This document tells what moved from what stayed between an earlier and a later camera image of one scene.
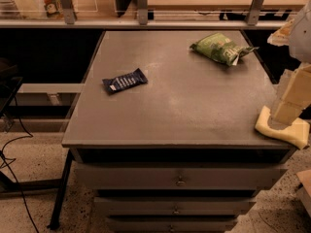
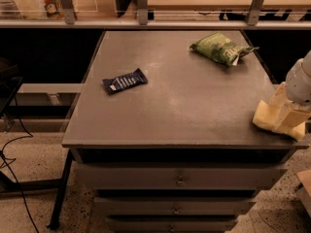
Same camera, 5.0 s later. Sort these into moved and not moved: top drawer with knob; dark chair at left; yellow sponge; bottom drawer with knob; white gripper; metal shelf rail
Moved: white gripper; yellow sponge
Not moved: top drawer with knob; bottom drawer with knob; dark chair at left; metal shelf rail
